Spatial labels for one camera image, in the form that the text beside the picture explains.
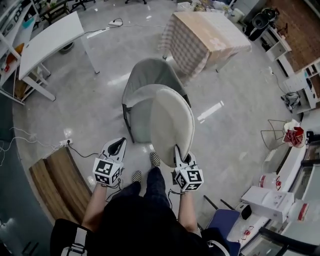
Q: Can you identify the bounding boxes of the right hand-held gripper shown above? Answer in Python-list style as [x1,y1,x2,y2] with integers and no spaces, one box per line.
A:
[171,144,205,194]

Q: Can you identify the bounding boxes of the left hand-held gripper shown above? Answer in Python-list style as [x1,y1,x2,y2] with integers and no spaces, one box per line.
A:
[92,136,128,187]

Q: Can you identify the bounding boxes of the beige round cushion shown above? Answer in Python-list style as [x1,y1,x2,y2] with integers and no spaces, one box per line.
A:
[150,88,196,169]

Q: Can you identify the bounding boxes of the grey upholstered chair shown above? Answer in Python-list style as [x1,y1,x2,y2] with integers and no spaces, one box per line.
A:
[121,57,192,144]

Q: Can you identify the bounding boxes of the person's left forearm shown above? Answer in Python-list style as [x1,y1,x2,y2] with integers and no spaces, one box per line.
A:
[81,183,111,233]

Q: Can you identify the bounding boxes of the person's right forearm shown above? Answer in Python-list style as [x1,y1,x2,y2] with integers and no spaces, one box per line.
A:
[176,191,199,234]

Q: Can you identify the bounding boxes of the blue seat chair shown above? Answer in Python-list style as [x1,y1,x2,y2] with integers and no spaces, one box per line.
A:
[202,195,241,253]

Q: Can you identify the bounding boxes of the person's right checkered shoe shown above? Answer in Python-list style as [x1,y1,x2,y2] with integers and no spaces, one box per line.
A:
[149,151,162,169]

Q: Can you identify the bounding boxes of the person's checkered shoe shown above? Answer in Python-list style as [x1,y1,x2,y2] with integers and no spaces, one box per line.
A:
[131,170,143,185]
[149,151,162,169]

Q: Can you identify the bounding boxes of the person's left checkered shoe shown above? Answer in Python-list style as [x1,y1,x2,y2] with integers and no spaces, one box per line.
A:
[131,170,143,185]

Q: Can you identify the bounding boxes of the brown wooden boards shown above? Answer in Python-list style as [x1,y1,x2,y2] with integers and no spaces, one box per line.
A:
[28,146,93,224]

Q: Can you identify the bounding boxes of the person's black clothing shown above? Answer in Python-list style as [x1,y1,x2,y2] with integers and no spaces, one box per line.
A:
[49,166,231,256]

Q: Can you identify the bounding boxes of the white cardboard box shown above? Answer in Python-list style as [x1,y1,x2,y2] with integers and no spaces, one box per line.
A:
[240,185,295,224]

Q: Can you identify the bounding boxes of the round robot vacuum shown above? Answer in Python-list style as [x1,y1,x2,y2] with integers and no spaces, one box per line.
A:
[59,41,76,54]

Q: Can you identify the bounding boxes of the red and white bag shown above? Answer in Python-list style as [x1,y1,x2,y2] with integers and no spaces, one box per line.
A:
[282,118,306,148]

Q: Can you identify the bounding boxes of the table with checked tablecloth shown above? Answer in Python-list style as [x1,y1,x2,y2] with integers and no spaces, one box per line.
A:
[157,10,252,79]

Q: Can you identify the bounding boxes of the white desk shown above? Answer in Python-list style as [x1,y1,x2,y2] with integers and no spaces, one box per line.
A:
[18,10,101,102]

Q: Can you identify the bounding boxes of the white metal shelf rack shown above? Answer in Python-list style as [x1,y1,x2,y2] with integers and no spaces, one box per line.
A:
[0,0,41,106]

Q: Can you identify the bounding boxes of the white low cabinet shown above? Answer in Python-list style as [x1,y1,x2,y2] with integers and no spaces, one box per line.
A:
[259,24,296,77]

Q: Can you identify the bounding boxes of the white waste bin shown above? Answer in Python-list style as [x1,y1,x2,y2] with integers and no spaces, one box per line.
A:
[230,8,245,24]

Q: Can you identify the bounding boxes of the black power cable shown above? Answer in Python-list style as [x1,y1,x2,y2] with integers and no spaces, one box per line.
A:
[67,143,101,159]

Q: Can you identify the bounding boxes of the white cable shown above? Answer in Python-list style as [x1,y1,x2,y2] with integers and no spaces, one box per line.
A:
[0,126,62,166]

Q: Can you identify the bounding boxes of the gold wire stool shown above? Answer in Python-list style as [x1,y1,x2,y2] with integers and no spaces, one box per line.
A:
[260,119,289,151]

